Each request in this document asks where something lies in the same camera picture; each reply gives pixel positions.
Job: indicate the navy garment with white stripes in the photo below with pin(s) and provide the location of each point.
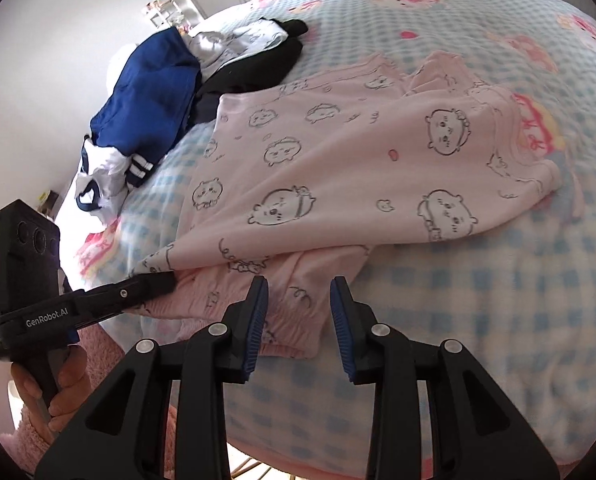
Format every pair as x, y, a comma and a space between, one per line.
148, 90

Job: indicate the white shelf rack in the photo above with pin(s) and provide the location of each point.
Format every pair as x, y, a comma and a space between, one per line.
165, 12

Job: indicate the black garment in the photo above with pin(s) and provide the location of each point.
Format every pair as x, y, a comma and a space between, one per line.
258, 72

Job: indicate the gold metal frame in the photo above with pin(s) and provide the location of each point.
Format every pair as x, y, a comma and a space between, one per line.
248, 465

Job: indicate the white printed garment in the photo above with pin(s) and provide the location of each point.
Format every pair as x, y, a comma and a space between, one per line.
228, 45

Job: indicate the person's left hand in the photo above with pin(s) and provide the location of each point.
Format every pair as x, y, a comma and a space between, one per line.
70, 375

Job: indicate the white and navy garment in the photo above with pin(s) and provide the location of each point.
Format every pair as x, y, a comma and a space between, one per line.
98, 180

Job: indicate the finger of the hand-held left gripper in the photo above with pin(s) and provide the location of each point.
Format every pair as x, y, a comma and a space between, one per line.
128, 292

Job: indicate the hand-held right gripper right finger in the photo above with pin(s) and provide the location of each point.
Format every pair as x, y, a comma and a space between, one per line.
340, 335

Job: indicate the blue checked printed blanket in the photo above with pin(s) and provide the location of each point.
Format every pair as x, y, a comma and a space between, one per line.
427, 285

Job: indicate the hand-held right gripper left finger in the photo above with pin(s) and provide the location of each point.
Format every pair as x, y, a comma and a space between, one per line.
255, 335

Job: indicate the pink printed pajama pants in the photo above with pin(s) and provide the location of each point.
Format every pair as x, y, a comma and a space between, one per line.
353, 170

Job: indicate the person's left forearm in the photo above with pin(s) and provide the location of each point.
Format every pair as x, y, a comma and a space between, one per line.
25, 442

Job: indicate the pink fluffy robe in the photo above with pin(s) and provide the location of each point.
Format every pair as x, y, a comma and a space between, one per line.
103, 355

